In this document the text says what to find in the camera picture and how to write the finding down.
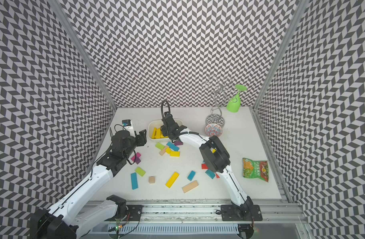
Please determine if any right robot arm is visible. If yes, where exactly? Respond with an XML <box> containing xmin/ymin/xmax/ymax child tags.
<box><xmin>161</xmin><ymin>112</ymin><xmax>254</xmax><ymax>220</ymax></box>

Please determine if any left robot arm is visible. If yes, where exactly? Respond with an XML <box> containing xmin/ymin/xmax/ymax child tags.
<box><xmin>29</xmin><ymin>129</ymin><xmax>147</xmax><ymax>239</ymax></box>

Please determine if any white plastic tray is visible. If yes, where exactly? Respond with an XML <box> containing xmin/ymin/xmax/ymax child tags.
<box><xmin>147</xmin><ymin>119</ymin><xmax>169</xmax><ymax>142</ymax></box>

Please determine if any purple flat block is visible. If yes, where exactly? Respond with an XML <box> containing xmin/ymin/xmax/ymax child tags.
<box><xmin>174</xmin><ymin>140</ymin><xmax>183</xmax><ymax>146</ymax></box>

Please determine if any magenta block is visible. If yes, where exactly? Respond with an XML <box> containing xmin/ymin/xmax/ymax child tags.
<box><xmin>131</xmin><ymin>152</ymin><xmax>141</xmax><ymax>162</ymax></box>

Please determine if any light green block back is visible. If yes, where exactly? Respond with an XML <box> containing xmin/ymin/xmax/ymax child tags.
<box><xmin>155</xmin><ymin>142</ymin><xmax>165</xmax><ymax>150</ymax></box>

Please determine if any light green block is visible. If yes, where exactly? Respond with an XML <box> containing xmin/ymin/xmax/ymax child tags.
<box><xmin>135</xmin><ymin>167</ymin><xmax>146</xmax><ymax>177</ymax></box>
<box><xmin>155</xmin><ymin>142</ymin><xmax>165</xmax><ymax>150</ymax></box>

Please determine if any teal block back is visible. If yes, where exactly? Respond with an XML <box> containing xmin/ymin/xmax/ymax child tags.
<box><xmin>166</xmin><ymin>142</ymin><xmax>179</xmax><ymax>151</ymax></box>

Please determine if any natural wood block back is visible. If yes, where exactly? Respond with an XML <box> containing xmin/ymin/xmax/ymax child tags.
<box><xmin>159</xmin><ymin>146</ymin><xmax>169</xmax><ymax>156</ymax></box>

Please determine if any yellow block middle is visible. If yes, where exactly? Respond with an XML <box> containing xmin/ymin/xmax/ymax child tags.
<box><xmin>169</xmin><ymin>151</ymin><xmax>180</xmax><ymax>157</ymax></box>

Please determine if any light green block front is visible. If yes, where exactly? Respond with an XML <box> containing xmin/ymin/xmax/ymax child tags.
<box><xmin>135</xmin><ymin>167</ymin><xmax>146</xmax><ymax>177</ymax></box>

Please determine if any long teal block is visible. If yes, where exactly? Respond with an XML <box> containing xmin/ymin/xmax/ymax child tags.
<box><xmin>131</xmin><ymin>173</ymin><xmax>139</xmax><ymax>190</ymax></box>

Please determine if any small natural wood cube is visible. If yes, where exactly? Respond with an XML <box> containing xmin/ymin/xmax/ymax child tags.
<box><xmin>149</xmin><ymin>176</ymin><xmax>155</xmax><ymax>184</ymax></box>

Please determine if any long yellow block front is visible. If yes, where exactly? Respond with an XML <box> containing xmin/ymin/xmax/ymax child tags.
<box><xmin>165</xmin><ymin>172</ymin><xmax>179</xmax><ymax>188</ymax></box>

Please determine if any small teal block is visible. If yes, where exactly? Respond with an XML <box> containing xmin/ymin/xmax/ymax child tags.
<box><xmin>187</xmin><ymin>170</ymin><xmax>196</xmax><ymax>181</ymax></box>

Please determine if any teal wedge block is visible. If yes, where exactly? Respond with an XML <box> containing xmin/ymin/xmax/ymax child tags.
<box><xmin>205</xmin><ymin>169</ymin><xmax>216</xmax><ymax>179</ymax></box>

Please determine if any long natural wood block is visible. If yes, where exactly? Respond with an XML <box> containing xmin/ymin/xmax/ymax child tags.
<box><xmin>182</xmin><ymin>180</ymin><xmax>198</xmax><ymax>193</ymax></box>

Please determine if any green plastic goblet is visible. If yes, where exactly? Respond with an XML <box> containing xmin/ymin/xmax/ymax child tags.
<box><xmin>226</xmin><ymin>84</ymin><xmax>248</xmax><ymax>113</ymax></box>

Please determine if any green snack bag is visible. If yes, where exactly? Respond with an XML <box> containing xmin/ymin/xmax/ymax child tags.
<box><xmin>243</xmin><ymin>158</ymin><xmax>269</xmax><ymax>182</ymax></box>

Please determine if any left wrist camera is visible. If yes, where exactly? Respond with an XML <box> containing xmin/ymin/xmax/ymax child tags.
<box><xmin>122</xmin><ymin>119</ymin><xmax>135</xmax><ymax>137</ymax></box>

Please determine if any metal wire cup rack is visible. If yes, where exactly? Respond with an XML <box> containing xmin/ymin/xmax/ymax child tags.
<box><xmin>205</xmin><ymin>74</ymin><xmax>231</xmax><ymax>127</ymax></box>

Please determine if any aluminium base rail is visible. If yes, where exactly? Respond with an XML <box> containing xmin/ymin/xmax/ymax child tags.
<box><xmin>127</xmin><ymin>199</ymin><xmax>308</xmax><ymax>224</ymax></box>

